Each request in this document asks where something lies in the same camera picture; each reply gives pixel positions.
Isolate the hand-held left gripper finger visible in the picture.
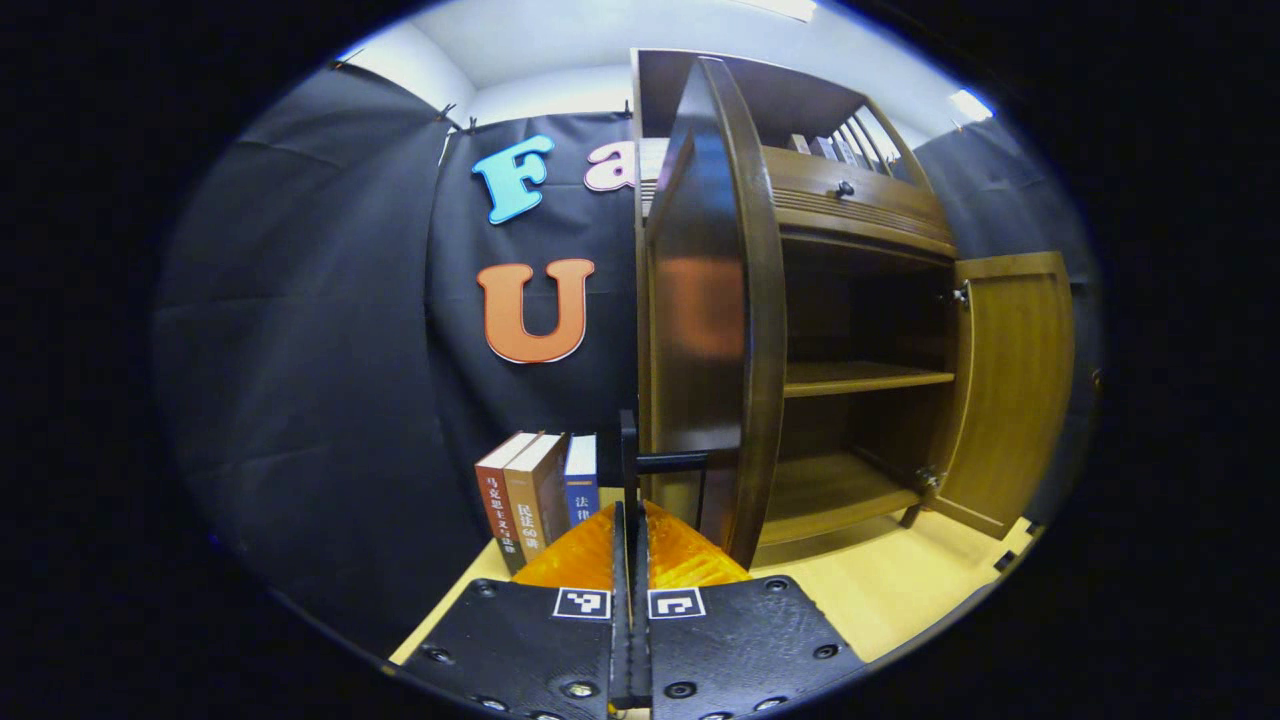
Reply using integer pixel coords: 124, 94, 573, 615
632, 500, 866, 720
400, 500, 633, 720

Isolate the wooden double-door shoe cabinet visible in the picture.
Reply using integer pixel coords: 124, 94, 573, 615
632, 48, 966, 549

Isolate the wooden shoe cabinet door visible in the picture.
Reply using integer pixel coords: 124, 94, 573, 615
618, 55, 789, 571
925, 250, 1078, 541

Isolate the brown book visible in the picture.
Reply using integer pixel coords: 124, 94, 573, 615
503, 433, 571, 563

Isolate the blue book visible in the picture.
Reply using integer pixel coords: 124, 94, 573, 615
563, 433, 601, 528

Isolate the red and white book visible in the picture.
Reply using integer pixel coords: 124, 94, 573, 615
475, 432, 541, 577

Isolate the wooden inner shelf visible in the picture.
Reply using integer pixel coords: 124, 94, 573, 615
783, 360, 956, 399

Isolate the black backdrop cloth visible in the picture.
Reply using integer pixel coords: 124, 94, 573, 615
150, 60, 1106, 661

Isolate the wooden drawer with black knob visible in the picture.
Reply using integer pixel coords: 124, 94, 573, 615
765, 148, 953, 248

